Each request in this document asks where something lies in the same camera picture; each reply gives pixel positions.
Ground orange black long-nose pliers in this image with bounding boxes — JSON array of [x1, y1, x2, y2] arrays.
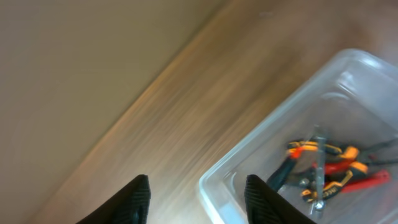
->
[[285, 139, 397, 202]]

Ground clear plastic container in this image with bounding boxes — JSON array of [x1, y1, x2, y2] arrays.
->
[[199, 49, 397, 224]]

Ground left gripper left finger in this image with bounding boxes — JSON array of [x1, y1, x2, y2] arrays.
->
[[76, 174, 151, 224]]

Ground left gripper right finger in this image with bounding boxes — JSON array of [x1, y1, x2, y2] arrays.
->
[[244, 174, 315, 224]]

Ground black red screwdriver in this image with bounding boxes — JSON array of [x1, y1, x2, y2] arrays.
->
[[266, 146, 303, 192]]

